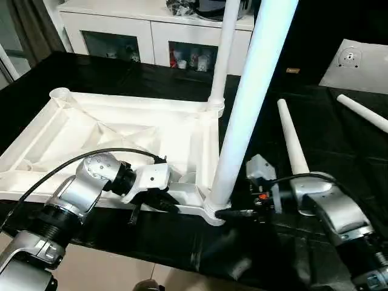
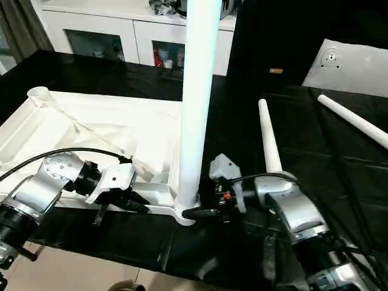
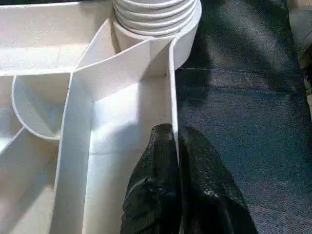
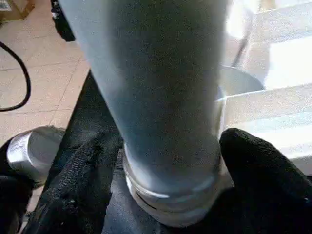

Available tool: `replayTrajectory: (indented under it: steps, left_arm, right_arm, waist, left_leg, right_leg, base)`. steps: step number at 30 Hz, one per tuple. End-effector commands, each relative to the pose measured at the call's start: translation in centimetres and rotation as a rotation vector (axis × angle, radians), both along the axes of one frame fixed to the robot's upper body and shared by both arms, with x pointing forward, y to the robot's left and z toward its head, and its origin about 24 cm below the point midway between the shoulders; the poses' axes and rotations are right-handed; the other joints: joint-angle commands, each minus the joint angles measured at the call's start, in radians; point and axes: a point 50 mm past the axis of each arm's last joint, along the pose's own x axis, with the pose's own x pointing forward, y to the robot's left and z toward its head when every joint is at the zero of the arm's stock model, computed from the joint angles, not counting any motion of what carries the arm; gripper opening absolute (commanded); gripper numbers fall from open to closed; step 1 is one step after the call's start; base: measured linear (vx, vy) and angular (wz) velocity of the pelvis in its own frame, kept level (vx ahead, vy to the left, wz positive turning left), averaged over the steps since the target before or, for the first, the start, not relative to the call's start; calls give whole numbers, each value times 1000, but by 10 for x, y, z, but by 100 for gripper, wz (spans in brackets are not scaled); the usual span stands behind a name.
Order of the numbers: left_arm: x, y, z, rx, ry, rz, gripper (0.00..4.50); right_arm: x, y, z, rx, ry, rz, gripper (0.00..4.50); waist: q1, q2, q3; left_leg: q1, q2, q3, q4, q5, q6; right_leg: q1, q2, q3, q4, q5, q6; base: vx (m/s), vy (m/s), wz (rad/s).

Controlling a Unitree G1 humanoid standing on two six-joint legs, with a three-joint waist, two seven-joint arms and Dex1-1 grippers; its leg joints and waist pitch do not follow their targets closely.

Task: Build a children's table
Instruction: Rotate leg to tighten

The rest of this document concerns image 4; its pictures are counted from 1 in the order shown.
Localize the black stand base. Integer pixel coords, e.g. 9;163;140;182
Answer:
50;0;77;42

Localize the black work mat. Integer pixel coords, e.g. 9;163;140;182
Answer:
29;70;230;234

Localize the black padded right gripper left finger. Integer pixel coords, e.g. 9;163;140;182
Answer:
21;131;123;234

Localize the black looped cable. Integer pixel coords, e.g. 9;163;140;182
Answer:
0;41;33;113

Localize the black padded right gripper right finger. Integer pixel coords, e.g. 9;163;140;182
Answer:
219;128;312;234

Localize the white plastic table top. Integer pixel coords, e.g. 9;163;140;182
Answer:
214;0;312;177

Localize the white plastic table leg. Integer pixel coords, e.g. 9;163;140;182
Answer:
57;0;234;228

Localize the brown cardboard box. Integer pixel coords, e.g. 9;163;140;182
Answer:
0;0;36;23

